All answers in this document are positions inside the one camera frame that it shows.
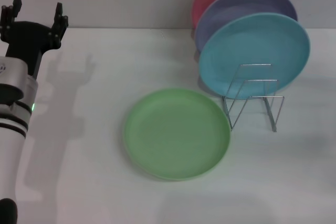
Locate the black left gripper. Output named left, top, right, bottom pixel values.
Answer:
left=0, top=0, right=69, bottom=78

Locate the green plate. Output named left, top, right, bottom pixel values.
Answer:
left=123, top=87, right=231, bottom=182

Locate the purple plate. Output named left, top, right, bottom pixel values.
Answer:
left=194, top=0, right=299, bottom=54

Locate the teal plate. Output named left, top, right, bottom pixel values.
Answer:
left=198, top=12, right=311, bottom=100

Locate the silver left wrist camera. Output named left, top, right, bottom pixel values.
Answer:
left=0, top=56, right=29, bottom=109

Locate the silver wire plate rack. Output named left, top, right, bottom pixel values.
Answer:
left=222, top=63, right=286, bottom=132

